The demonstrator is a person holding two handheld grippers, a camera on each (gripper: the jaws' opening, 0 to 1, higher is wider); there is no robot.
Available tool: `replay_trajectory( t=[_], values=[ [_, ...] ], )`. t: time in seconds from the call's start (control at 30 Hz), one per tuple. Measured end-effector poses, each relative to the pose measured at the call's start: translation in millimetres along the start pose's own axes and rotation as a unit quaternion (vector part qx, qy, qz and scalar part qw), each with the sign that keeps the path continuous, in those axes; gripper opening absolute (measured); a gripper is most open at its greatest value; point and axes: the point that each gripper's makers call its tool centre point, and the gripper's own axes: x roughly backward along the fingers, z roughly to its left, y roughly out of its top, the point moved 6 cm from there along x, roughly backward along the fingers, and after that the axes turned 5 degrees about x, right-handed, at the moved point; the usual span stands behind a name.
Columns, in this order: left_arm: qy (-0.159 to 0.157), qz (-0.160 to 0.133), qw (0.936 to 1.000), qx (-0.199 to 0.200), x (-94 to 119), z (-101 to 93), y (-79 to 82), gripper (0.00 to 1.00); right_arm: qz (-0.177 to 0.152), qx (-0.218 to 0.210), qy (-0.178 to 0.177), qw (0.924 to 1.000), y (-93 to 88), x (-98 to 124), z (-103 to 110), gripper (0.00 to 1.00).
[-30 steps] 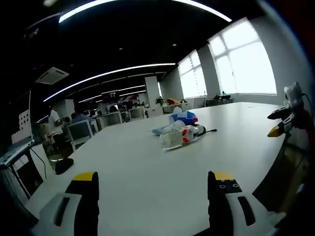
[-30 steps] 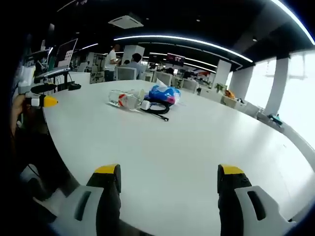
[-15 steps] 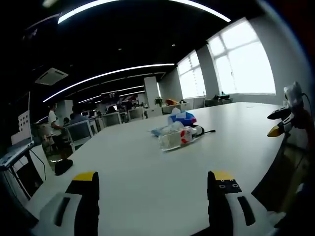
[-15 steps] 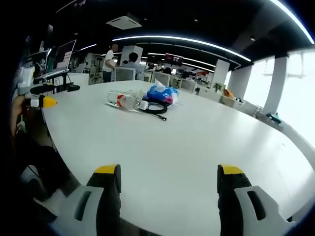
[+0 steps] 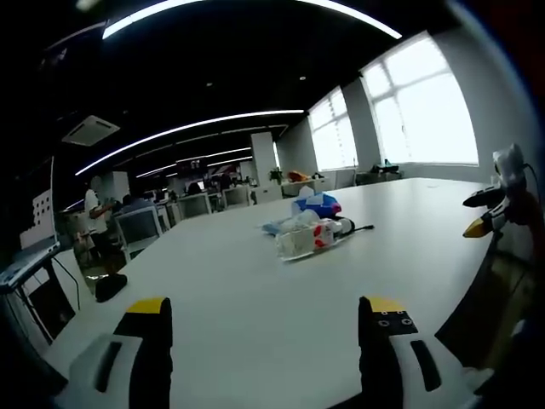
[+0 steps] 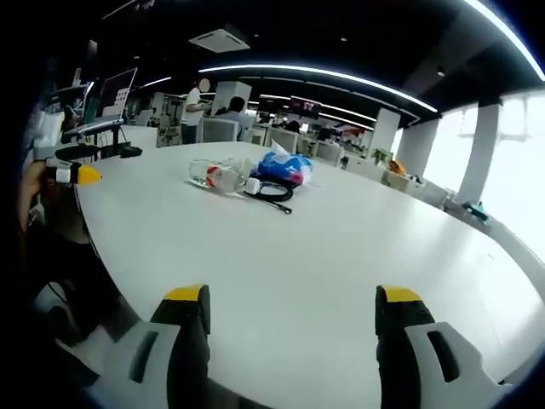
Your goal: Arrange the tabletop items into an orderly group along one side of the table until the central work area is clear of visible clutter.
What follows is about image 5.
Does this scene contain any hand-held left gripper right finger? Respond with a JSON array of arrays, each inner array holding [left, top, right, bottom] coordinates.
[[357, 295, 485, 409]]

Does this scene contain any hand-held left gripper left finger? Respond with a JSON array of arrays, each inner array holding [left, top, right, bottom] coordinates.
[[54, 297, 174, 409]]

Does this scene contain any black pouch item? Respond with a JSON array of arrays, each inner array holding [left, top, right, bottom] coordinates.
[[94, 273, 129, 304]]

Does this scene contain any blue tissue box item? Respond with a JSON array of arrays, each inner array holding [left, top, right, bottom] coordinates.
[[290, 186, 344, 221]]

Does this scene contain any clear packet with red print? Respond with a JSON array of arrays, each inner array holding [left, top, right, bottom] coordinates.
[[274, 216, 348, 262]]

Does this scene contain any light blue packet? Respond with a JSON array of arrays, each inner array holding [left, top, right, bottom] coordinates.
[[258, 218, 299, 236]]

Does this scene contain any large bright window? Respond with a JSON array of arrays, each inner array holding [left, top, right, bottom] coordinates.
[[307, 86, 359, 171], [360, 34, 480, 167]]

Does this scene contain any white office chair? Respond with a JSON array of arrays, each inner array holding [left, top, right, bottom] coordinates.
[[113, 207, 165, 262]]

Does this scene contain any white pegboard panel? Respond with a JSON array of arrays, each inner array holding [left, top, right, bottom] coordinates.
[[30, 189, 55, 239]]

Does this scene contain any white table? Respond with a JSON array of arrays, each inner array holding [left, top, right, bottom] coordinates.
[[42, 176, 512, 409]]

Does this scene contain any white square pillar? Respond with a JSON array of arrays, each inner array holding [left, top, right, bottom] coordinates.
[[250, 131, 278, 188]]

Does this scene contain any ceiling air conditioner vent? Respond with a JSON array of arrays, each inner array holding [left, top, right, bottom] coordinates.
[[61, 113, 122, 147]]

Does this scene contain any long ceiling light strip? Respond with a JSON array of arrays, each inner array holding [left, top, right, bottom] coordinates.
[[101, 0, 404, 41], [75, 108, 306, 176]]

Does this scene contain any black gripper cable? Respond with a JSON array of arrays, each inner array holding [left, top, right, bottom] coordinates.
[[521, 161, 541, 188]]

